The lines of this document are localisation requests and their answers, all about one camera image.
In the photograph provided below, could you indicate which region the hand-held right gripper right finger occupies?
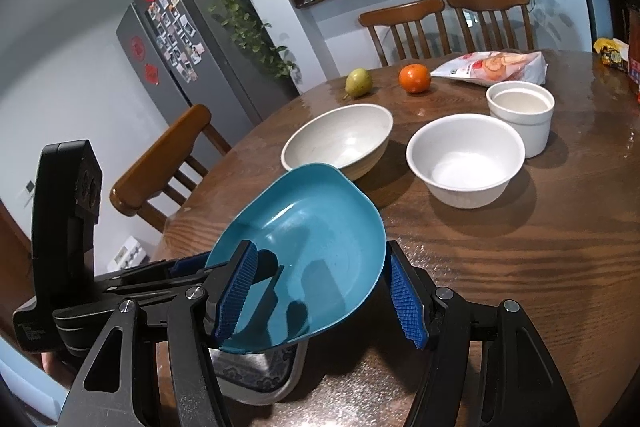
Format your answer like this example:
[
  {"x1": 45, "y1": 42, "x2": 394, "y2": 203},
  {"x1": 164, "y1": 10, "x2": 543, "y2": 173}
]
[{"x1": 387, "y1": 239, "x2": 581, "y2": 427}]

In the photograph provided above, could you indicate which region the grey refrigerator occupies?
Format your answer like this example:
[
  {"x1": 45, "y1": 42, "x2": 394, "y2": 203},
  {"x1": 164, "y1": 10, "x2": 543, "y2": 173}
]
[{"x1": 116, "y1": 0, "x2": 301, "y2": 128}]

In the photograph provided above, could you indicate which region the large cream bowl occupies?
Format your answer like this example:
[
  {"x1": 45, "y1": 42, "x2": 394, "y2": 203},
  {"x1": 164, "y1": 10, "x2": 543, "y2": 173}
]
[{"x1": 281, "y1": 103, "x2": 394, "y2": 182}]

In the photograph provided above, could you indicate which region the group of fridge magnets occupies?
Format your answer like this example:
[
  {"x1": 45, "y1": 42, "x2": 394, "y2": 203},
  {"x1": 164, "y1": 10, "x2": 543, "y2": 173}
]
[{"x1": 145, "y1": 0, "x2": 206, "y2": 82}]

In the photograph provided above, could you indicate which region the white bowl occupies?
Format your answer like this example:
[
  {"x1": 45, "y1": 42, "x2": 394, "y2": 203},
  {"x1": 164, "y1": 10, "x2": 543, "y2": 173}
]
[{"x1": 406, "y1": 114, "x2": 526, "y2": 210}]

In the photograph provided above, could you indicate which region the dark patterned plate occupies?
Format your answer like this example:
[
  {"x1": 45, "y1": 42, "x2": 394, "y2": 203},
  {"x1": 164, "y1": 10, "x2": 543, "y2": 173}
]
[{"x1": 207, "y1": 339, "x2": 308, "y2": 408}]

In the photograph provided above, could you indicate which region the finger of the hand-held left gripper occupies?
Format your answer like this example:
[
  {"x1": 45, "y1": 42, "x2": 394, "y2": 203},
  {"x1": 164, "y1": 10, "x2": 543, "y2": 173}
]
[
  {"x1": 95, "y1": 269, "x2": 221, "y2": 302},
  {"x1": 117, "y1": 253, "x2": 212, "y2": 282}
]

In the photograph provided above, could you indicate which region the wooden chair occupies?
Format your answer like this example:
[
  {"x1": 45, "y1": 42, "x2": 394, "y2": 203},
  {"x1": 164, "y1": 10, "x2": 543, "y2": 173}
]
[
  {"x1": 446, "y1": 0, "x2": 536, "y2": 52},
  {"x1": 359, "y1": 0, "x2": 446, "y2": 68},
  {"x1": 110, "y1": 104, "x2": 232, "y2": 233}
]

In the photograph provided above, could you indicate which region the yellow snack packet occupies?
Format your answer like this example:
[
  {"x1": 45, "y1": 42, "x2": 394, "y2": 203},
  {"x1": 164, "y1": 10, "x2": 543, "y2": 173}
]
[{"x1": 593, "y1": 38, "x2": 631, "y2": 70}]

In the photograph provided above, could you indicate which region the white snack bag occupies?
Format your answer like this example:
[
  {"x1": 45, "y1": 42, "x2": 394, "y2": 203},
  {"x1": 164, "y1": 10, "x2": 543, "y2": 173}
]
[{"x1": 431, "y1": 50, "x2": 548, "y2": 86}]

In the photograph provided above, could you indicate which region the green pear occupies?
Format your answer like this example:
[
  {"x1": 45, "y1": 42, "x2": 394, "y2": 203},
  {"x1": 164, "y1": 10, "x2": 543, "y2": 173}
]
[{"x1": 342, "y1": 68, "x2": 373, "y2": 102}]

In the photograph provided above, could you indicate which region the white ramekin cup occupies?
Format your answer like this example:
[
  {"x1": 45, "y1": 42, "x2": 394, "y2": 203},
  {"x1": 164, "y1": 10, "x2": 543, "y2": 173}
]
[{"x1": 486, "y1": 82, "x2": 556, "y2": 158}]

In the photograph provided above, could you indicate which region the orange fruit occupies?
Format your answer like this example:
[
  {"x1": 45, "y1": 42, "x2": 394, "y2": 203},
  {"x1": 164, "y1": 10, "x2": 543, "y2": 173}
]
[{"x1": 398, "y1": 64, "x2": 432, "y2": 94}]

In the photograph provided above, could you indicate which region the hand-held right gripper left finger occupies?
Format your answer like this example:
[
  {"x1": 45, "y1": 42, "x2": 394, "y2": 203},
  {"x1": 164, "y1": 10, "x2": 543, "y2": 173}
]
[{"x1": 57, "y1": 239, "x2": 261, "y2": 427}]

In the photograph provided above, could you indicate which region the blue bowl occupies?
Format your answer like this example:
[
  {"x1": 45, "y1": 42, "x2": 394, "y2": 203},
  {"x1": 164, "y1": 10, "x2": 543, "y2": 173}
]
[{"x1": 205, "y1": 163, "x2": 388, "y2": 355}]

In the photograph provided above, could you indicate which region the trailing green plant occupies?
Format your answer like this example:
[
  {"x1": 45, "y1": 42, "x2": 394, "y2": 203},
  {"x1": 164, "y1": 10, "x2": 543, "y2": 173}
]
[{"x1": 165, "y1": 0, "x2": 301, "y2": 82}]

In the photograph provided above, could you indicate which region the white power strip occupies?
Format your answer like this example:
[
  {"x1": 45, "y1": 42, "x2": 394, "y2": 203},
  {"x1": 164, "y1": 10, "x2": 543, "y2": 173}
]
[{"x1": 107, "y1": 237, "x2": 149, "y2": 266}]

